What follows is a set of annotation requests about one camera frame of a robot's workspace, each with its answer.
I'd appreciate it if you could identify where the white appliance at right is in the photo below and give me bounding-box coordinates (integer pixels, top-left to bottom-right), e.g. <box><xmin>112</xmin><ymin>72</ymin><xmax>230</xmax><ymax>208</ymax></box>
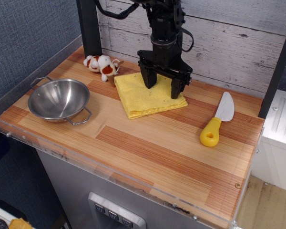
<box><xmin>251</xmin><ymin>90</ymin><xmax>286</xmax><ymax>190</ymax></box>

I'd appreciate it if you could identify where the yellow cloth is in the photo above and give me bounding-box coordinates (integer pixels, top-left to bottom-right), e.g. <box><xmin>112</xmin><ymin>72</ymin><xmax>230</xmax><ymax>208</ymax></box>
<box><xmin>114</xmin><ymin>73</ymin><xmax>188</xmax><ymax>119</ymax></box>

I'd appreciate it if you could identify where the stainless steel bowl with handles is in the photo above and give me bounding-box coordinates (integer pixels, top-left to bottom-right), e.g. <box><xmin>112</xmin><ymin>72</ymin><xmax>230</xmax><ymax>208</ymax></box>
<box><xmin>28</xmin><ymin>76</ymin><xmax>92</xmax><ymax>125</ymax></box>

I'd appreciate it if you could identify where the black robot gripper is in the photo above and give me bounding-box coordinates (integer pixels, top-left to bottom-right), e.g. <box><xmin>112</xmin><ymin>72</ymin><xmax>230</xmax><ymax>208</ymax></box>
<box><xmin>137</xmin><ymin>39</ymin><xmax>193</xmax><ymax>99</ymax></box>

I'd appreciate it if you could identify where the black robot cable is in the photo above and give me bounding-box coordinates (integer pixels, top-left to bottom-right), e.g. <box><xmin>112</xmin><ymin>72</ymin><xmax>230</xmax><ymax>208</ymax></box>
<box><xmin>94</xmin><ymin>0</ymin><xmax>195</xmax><ymax>52</ymax></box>

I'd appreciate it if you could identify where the white brown plush dog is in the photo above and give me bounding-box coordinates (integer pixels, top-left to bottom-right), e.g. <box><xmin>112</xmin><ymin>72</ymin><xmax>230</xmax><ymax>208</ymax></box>
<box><xmin>83</xmin><ymin>55</ymin><xmax>124</xmax><ymax>87</ymax></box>

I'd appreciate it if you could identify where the clear acrylic guard rail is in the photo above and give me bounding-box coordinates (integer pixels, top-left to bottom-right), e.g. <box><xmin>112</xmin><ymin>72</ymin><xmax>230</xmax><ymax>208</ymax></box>
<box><xmin>0</xmin><ymin>37</ymin><xmax>264</xmax><ymax>229</ymax></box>

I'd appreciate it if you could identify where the silver dispenser panel with buttons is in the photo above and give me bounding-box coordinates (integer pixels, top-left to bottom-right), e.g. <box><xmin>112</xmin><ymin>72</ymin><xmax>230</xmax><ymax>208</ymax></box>
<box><xmin>88</xmin><ymin>192</ymin><xmax>147</xmax><ymax>229</ymax></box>

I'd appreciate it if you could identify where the grey metal cabinet front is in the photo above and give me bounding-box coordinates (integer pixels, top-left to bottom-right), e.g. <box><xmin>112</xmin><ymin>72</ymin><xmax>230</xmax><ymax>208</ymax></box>
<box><xmin>38</xmin><ymin>150</ymin><xmax>231</xmax><ymax>229</ymax></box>

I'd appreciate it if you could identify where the dark vertical post right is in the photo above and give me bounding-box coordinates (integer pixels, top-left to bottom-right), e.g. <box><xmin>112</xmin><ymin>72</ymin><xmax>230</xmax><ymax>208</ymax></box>
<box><xmin>258</xmin><ymin>39</ymin><xmax>286</xmax><ymax>118</ymax></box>

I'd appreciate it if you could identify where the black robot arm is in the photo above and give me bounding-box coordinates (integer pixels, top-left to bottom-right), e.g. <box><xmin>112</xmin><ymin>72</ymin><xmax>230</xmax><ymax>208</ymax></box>
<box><xmin>134</xmin><ymin>0</ymin><xmax>193</xmax><ymax>99</ymax></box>

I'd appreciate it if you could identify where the dark vertical post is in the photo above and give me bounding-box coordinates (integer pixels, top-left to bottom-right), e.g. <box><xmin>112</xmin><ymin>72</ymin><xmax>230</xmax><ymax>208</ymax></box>
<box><xmin>258</xmin><ymin>39</ymin><xmax>286</xmax><ymax>118</ymax></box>
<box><xmin>76</xmin><ymin>0</ymin><xmax>102</xmax><ymax>57</ymax></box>

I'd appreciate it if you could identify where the toy knife yellow handle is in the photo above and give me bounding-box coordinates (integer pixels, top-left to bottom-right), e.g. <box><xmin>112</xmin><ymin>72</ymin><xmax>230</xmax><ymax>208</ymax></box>
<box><xmin>200</xmin><ymin>92</ymin><xmax>235</xmax><ymax>147</ymax></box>

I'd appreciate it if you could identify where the dark vertical post left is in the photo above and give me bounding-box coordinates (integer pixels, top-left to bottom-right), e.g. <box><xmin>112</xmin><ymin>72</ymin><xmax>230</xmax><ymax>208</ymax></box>
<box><xmin>76</xmin><ymin>0</ymin><xmax>102</xmax><ymax>57</ymax></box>

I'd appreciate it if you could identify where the yellow object bottom left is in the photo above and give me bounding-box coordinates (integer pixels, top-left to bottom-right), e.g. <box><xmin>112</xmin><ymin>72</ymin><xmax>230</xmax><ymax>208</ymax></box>
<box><xmin>9</xmin><ymin>218</ymin><xmax>33</xmax><ymax>229</ymax></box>

